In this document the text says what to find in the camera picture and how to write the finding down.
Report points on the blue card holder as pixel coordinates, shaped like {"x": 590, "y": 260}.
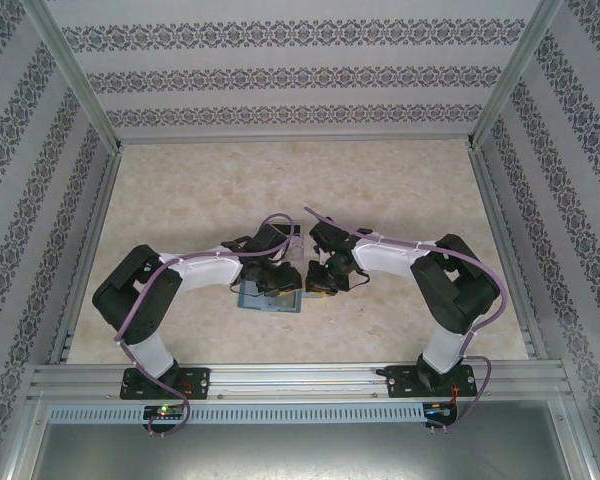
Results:
{"x": 250, "y": 299}

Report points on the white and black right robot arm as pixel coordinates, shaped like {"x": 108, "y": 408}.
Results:
{"x": 385, "y": 257}

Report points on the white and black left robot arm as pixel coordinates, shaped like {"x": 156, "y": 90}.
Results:
{"x": 205, "y": 270}

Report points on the grey metal panel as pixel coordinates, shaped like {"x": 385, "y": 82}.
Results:
{"x": 300, "y": 455}

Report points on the small controller circuit board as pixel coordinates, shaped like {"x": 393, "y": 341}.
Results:
{"x": 164, "y": 412}
{"x": 439, "y": 410}

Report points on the long aluminium mounting rail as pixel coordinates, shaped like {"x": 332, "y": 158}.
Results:
{"x": 300, "y": 382}

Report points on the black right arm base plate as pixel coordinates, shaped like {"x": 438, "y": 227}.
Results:
{"x": 399, "y": 385}

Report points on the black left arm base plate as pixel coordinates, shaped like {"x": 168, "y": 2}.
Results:
{"x": 197, "y": 382}

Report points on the aluminium side rail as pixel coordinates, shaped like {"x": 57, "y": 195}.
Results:
{"x": 100, "y": 220}
{"x": 506, "y": 250}

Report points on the aluminium frame post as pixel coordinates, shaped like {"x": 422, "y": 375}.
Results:
{"x": 514, "y": 75}
{"x": 76, "y": 75}

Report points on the short aluminium frame bar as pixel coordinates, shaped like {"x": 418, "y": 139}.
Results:
{"x": 585, "y": 440}
{"x": 25, "y": 440}

